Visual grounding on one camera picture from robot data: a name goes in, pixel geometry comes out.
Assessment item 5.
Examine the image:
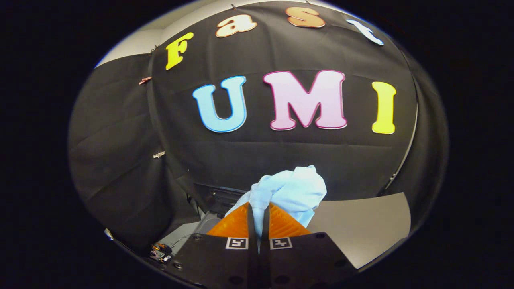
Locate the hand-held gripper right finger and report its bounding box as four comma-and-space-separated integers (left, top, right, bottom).
259, 202, 359, 289

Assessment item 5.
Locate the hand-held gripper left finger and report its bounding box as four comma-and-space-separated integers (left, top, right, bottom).
166, 202, 259, 289

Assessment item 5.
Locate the small grey washing machine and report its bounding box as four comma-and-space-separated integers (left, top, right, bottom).
159, 183, 251, 257

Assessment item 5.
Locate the light blue shirt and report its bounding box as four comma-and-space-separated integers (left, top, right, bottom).
225, 165, 328, 241

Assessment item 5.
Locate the black backdrop cloth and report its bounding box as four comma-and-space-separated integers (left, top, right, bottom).
67, 0, 449, 257

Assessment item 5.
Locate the small coloured wire bundle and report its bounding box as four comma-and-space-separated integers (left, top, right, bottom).
149, 243, 173, 263

